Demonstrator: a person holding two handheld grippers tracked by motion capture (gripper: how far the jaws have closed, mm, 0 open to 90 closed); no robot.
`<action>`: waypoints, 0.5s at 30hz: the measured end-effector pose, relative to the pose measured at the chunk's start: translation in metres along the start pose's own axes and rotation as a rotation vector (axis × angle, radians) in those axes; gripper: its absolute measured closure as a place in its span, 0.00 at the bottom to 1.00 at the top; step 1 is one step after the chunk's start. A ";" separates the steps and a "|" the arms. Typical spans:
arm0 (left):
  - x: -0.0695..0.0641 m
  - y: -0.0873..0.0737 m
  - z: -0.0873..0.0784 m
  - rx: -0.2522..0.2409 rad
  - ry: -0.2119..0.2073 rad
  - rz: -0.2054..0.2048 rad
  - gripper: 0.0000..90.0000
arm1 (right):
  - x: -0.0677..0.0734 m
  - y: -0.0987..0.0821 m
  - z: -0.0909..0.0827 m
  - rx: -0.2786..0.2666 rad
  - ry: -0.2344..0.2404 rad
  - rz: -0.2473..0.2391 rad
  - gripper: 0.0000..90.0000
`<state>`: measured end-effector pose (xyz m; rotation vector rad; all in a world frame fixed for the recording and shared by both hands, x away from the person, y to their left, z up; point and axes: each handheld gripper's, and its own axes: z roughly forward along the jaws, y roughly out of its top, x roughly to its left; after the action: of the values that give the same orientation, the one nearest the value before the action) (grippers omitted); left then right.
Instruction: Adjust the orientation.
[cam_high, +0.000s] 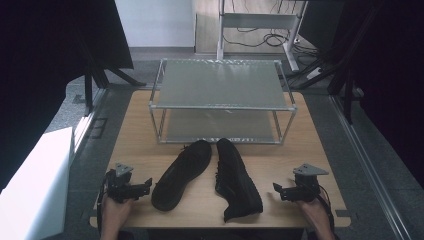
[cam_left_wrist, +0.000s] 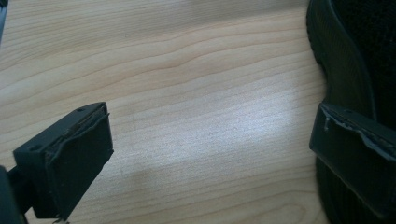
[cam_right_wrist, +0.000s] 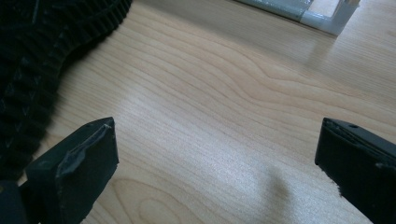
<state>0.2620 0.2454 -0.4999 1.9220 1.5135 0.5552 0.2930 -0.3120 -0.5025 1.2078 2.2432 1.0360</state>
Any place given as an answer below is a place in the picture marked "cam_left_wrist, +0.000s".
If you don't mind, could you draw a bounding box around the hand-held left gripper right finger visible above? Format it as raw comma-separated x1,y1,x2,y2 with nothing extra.
308,103,396,220

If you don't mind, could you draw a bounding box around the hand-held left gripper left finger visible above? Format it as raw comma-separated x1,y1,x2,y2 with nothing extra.
12,101,115,221

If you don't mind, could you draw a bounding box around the black shoe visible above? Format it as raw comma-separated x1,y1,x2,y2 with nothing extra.
305,0,396,224

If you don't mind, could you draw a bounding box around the dark object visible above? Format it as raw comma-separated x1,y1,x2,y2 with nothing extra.
0,0,9,46

